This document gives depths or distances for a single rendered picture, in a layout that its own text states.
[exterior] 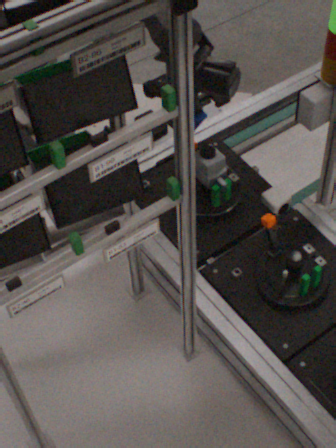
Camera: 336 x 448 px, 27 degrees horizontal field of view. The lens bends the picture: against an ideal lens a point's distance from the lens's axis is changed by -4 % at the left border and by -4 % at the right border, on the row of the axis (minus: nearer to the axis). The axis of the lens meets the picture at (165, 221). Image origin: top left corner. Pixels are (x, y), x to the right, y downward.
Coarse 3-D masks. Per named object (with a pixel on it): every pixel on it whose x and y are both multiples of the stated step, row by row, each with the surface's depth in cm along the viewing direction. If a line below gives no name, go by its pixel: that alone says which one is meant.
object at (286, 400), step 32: (320, 224) 136; (160, 256) 133; (160, 288) 139; (224, 320) 124; (224, 352) 126; (256, 352) 120; (256, 384) 120; (288, 384) 115; (288, 416) 115; (320, 416) 111
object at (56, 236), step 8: (120, 208) 113; (96, 216) 121; (104, 216) 117; (112, 216) 113; (120, 216) 110; (72, 224) 122; (80, 224) 118; (88, 224) 114; (96, 224) 110; (104, 224) 109; (48, 232) 107; (56, 232) 119; (64, 232) 115; (80, 232) 108; (56, 240) 108
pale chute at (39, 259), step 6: (42, 252) 105; (30, 258) 113; (36, 258) 110; (42, 258) 106; (12, 264) 113; (18, 264) 111; (24, 264) 108; (30, 264) 106; (36, 264) 105; (0, 270) 111; (6, 270) 109; (12, 270) 106; (18, 270) 104; (24, 270) 104; (0, 276) 105; (6, 276) 103
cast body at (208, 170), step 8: (200, 152) 131; (208, 152) 131; (216, 152) 132; (200, 160) 131; (208, 160) 131; (216, 160) 131; (224, 160) 132; (200, 168) 132; (208, 168) 130; (216, 168) 132; (224, 168) 133; (200, 176) 134; (208, 176) 132; (216, 176) 132; (224, 176) 134; (208, 184) 133; (224, 184) 132
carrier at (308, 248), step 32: (288, 224) 135; (224, 256) 131; (256, 256) 131; (288, 256) 128; (320, 256) 127; (224, 288) 127; (256, 288) 126; (288, 288) 124; (320, 288) 123; (256, 320) 122; (288, 320) 122; (320, 320) 121; (288, 352) 118
